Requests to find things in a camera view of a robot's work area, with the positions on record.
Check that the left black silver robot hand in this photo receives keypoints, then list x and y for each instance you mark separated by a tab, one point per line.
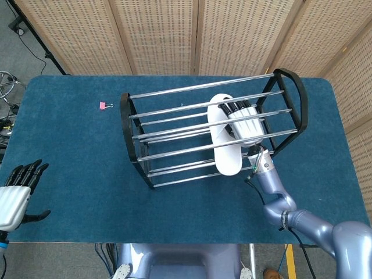
11	203

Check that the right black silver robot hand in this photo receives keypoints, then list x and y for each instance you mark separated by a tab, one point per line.
247	125

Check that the white slipper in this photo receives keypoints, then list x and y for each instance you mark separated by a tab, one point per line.
228	162

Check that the white robot base pad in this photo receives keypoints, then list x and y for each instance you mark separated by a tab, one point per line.
246	273
122	271

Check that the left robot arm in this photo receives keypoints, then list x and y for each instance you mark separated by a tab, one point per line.
2	238

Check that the right lilac robot arm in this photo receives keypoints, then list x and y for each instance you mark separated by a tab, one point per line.
319	229

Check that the black chrome shoe rack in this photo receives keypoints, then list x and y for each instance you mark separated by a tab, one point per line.
126	122

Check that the blue felt table cloth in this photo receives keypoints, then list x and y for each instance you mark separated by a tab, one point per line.
72	174

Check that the woven bamboo screen panel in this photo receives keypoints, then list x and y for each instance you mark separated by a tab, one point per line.
72	35
241	35
325	32
162	35
360	87

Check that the chrome stool base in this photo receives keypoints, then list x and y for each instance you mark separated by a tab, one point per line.
5	76

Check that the white table leg tube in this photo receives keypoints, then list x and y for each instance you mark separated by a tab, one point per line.
252	255

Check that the pink binder clip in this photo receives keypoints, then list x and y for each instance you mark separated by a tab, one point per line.
102	106

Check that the yellow floor tape strip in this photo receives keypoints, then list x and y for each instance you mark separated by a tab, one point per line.
290	261

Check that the lilac robot torso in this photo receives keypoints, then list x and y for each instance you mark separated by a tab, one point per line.
180	261

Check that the black stand pole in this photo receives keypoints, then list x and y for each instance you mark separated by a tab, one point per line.
47	54

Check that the black stand foot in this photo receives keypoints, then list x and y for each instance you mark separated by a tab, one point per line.
16	27

